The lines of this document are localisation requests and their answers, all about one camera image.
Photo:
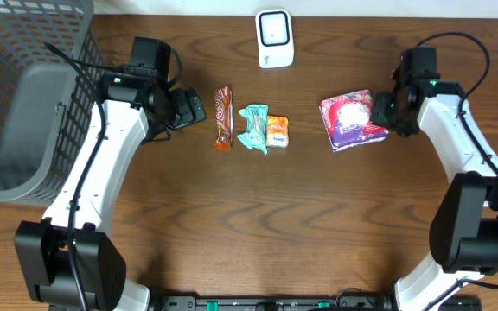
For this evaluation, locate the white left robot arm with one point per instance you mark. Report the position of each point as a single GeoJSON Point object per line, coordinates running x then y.
{"type": "Point", "coordinates": [67, 259]}

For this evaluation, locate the small orange snack packet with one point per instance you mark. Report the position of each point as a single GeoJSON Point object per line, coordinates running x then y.
{"type": "Point", "coordinates": [277, 134]}

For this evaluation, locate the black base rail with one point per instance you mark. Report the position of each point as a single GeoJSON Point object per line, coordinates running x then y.
{"type": "Point", "coordinates": [190, 303]}

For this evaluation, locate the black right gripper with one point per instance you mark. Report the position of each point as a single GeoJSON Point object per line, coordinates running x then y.
{"type": "Point", "coordinates": [378, 116]}

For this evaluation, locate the white barcode scanner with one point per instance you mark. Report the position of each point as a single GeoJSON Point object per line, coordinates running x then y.
{"type": "Point", "coordinates": [275, 38]}

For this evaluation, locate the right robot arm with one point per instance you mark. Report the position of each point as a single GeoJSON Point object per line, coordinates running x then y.
{"type": "Point", "coordinates": [463, 235]}

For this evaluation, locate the dark grey plastic basket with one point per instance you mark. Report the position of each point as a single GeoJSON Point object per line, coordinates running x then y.
{"type": "Point", "coordinates": [47, 54]}

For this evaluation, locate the orange brown chocolate bar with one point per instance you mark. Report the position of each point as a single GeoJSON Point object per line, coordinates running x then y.
{"type": "Point", "coordinates": [223, 100]}

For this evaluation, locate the teal wrapper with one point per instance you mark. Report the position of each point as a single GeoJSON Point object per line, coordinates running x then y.
{"type": "Point", "coordinates": [256, 125]}

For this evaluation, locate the red purple snack packet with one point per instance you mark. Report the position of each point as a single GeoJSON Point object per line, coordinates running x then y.
{"type": "Point", "coordinates": [347, 120]}

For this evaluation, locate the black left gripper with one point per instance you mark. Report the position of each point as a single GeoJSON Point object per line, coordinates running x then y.
{"type": "Point", "coordinates": [190, 109]}

